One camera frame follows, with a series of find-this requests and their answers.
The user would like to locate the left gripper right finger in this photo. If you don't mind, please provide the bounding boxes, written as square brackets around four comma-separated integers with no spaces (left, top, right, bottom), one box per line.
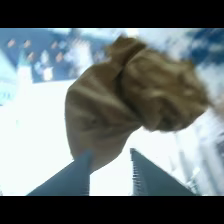
[129,147,195,196]

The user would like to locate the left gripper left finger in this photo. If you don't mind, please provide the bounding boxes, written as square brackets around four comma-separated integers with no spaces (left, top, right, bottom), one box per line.
[27,149,95,196]

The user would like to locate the brown shorts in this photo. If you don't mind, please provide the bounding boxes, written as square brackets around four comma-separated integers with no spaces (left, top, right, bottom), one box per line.
[64,34,215,175]

